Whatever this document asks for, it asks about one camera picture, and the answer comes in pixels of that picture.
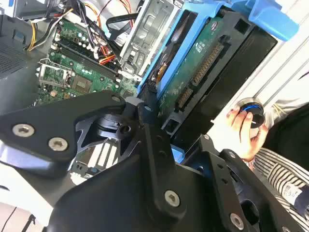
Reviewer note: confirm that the hard disk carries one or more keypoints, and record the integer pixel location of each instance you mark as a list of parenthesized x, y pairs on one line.
[(193, 62)]

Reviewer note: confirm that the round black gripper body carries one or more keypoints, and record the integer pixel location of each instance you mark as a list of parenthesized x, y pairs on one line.
[(108, 205)]

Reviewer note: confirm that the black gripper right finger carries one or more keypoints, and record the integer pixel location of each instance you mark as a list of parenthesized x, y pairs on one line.
[(217, 169)]

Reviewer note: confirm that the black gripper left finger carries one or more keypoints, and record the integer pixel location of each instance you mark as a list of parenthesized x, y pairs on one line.
[(48, 120)]

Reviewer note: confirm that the person's hand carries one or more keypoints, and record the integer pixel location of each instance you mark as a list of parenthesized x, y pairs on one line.
[(243, 145)]

